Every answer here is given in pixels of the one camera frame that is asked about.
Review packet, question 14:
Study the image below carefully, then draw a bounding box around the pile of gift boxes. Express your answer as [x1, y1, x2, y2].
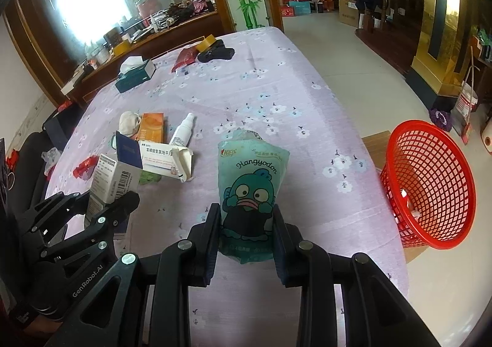
[282, 0, 339, 17]

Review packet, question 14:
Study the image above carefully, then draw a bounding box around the white plastic bucket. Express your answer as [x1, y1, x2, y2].
[455, 82, 479, 121]

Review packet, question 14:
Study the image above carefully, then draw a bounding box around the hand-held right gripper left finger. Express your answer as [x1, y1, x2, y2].
[44, 203, 224, 347]

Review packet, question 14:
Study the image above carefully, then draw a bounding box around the open white medicine box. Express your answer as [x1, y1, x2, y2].
[139, 141, 194, 183]

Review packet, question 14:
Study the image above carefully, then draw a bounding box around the white paper roll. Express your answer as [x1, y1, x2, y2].
[480, 116, 492, 155]

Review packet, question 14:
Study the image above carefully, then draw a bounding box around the white barcode medicine box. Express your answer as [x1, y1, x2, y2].
[85, 154, 135, 236]

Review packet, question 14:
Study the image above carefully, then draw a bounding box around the purple floral tablecloth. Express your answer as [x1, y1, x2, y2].
[44, 26, 410, 347]

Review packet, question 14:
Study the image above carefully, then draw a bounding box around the purple mop head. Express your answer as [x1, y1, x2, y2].
[428, 108, 454, 132]

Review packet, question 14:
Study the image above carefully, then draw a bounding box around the shiny red snack packet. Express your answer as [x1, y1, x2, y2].
[74, 155, 101, 178]

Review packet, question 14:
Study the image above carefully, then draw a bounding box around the broom with red head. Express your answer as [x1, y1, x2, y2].
[461, 46, 477, 146]

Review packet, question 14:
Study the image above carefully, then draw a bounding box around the black case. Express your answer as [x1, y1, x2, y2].
[42, 106, 83, 151]

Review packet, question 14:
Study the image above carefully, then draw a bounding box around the brown cardboard box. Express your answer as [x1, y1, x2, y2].
[338, 0, 360, 28]

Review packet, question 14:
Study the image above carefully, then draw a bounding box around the dark red packet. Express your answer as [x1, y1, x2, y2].
[171, 45, 200, 74]

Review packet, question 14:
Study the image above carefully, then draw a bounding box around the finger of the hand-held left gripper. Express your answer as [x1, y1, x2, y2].
[17, 192, 91, 244]
[36, 190, 141, 267]

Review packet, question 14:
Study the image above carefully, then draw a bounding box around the orange carton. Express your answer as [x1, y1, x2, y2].
[134, 112, 165, 144]

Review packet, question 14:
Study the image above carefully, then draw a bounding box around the green wrapper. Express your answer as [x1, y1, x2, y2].
[138, 170, 162, 185]

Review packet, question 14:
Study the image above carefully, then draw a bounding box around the blue white carton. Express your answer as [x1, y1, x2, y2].
[114, 131, 144, 171]

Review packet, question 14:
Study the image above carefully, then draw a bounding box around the red plastic mesh basket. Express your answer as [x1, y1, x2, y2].
[380, 120, 477, 251]

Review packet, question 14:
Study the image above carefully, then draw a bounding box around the gold pillar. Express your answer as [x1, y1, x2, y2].
[407, 0, 473, 102]

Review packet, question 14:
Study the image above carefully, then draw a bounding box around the black pouch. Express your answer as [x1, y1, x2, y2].
[197, 41, 235, 63]

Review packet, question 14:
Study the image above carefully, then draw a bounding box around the wooden framed mirror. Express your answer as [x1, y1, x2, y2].
[0, 0, 235, 109]

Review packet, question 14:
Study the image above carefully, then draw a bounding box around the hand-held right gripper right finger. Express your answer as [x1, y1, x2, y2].
[272, 205, 442, 347]

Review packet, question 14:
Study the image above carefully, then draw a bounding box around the teal tissue box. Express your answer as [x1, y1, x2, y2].
[115, 56, 156, 94]

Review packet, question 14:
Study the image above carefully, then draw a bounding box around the yellow tape roll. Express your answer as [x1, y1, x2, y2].
[195, 35, 216, 52]

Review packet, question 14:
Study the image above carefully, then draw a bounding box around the wooden sideboard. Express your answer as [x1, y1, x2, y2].
[59, 9, 231, 113]

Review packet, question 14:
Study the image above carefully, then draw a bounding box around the wooden shelf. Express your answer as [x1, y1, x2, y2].
[473, 24, 492, 71]

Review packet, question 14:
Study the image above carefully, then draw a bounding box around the white spray bottle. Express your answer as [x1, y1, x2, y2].
[169, 112, 195, 148]

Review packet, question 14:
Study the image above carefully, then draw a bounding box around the white cotton glove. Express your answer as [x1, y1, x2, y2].
[118, 111, 144, 138]

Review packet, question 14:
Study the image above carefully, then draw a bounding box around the black chair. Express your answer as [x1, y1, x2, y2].
[0, 132, 58, 217]

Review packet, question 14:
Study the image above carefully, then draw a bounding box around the white plastic bag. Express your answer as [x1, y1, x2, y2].
[40, 147, 62, 174]

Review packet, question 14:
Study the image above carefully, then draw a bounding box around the teal cartoon tissue pack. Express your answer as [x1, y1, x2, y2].
[216, 127, 290, 265]

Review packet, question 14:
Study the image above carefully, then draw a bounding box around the wooden staircase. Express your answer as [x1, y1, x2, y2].
[354, 0, 427, 76]

